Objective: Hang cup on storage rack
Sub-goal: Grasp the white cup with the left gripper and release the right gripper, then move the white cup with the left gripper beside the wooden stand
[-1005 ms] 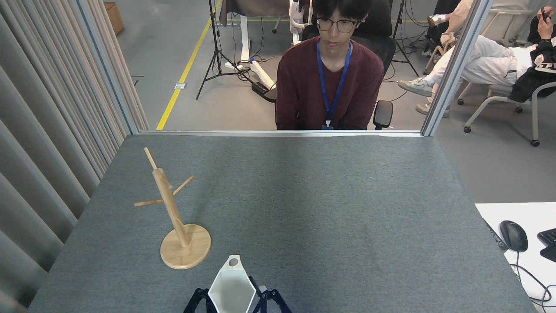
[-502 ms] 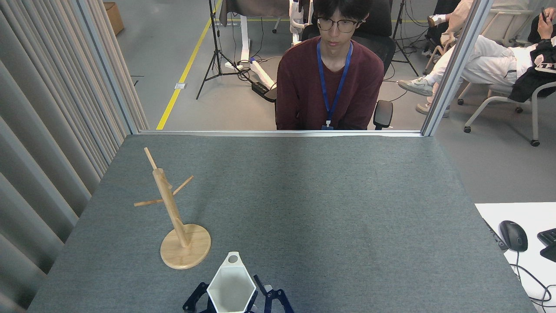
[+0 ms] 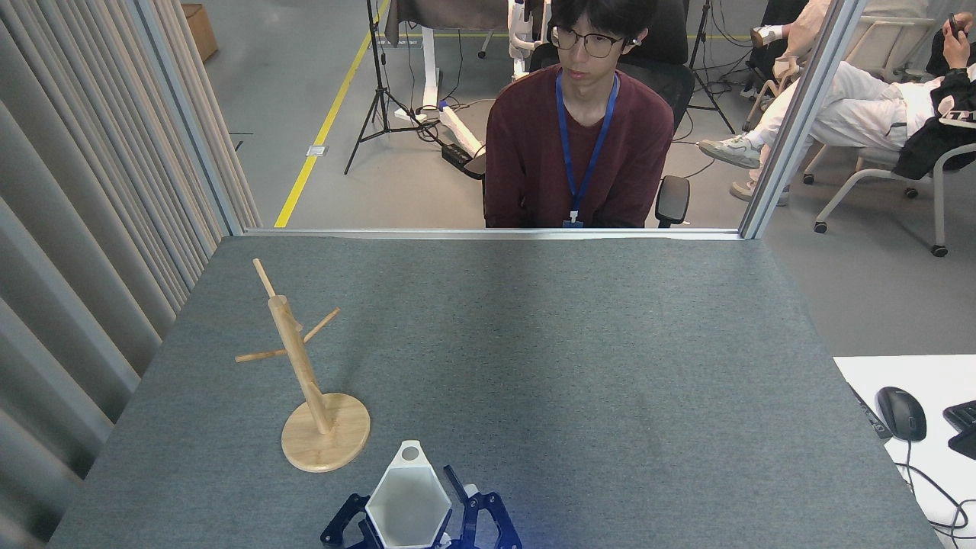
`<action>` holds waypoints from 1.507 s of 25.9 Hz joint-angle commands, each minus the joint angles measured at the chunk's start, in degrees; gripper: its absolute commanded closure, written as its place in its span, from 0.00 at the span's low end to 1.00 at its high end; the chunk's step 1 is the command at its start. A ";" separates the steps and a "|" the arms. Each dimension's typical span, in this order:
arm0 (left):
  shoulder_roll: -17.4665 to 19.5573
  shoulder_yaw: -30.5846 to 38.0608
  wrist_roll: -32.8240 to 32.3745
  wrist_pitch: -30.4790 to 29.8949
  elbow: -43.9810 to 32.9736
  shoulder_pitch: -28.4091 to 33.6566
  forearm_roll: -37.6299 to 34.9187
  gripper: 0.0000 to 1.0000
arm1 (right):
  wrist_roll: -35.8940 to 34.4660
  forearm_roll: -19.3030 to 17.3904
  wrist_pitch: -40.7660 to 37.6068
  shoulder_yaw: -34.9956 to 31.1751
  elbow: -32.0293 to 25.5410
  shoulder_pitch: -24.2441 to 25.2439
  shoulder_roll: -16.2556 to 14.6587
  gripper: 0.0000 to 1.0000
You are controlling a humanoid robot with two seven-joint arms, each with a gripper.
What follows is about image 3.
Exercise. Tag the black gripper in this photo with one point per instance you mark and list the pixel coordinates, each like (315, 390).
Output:
(467, 543)

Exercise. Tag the white faceted cup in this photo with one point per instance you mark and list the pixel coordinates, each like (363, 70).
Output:
(408, 503)

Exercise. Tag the wooden cup rack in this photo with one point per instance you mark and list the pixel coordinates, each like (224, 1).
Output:
(299, 358)

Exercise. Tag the black power strip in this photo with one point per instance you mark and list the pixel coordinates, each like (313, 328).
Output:
(456, 155)

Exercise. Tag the person at table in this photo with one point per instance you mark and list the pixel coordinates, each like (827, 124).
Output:
(534, 152)

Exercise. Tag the metal floor plate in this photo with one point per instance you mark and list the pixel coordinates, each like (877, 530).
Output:
(316, 151)

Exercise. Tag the black office chair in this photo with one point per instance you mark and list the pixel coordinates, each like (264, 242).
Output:
(672, 200)

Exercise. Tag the black tripod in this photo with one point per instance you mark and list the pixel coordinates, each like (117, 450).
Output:
(703, 46)
(375, 76)

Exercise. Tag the white-legged desk with dark cover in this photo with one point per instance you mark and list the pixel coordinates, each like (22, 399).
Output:
(429, 72)

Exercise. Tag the black flat device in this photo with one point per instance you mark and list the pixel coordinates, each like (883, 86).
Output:
(871, 415)

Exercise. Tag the beige curtain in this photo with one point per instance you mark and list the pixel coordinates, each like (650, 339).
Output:
(76, 191)

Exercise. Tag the black computer mouse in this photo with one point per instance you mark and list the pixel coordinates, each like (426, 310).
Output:
(901, 412)

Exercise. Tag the white wheeled stand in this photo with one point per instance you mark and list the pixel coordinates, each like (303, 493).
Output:
(520, 38)

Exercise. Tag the cardboard box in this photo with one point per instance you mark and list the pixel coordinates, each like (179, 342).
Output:
(201, 30)

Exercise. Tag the white side table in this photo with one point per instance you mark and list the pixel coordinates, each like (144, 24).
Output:
(945, 374)

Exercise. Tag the black keyboard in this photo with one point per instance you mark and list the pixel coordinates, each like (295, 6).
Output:
(962, 427)

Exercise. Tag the seated person in background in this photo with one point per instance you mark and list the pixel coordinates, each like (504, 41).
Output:
(804, 27)
(862, 107)

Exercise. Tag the white chair on castors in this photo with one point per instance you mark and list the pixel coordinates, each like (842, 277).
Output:
(942, 191)

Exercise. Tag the silver frame rail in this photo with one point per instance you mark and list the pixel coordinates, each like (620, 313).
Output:
(381, 232)

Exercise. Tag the silver frame post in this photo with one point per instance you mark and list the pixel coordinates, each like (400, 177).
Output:
(801, 114)

